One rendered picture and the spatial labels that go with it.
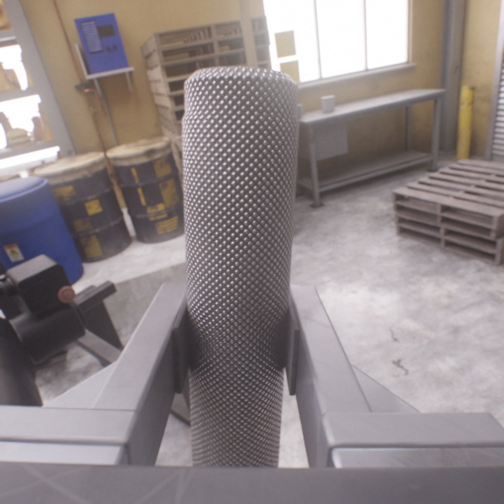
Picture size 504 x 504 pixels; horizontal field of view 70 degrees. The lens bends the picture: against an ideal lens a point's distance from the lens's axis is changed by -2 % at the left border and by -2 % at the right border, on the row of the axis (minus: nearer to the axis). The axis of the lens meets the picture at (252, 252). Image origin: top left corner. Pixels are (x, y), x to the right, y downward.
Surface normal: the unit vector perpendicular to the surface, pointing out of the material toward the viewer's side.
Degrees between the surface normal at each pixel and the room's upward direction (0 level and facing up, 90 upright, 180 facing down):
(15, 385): 57
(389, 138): 90
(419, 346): 0
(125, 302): 90
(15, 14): 90
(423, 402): 0
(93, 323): 90
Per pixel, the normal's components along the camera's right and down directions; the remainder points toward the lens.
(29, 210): 0.74, 0.20
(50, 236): 0.88, 0.07
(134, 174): -0.08, 0.48
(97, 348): -0.16, -0.87
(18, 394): 0.72, -0.68
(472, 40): -0.93, 0.29
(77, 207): 0.22, 0.43
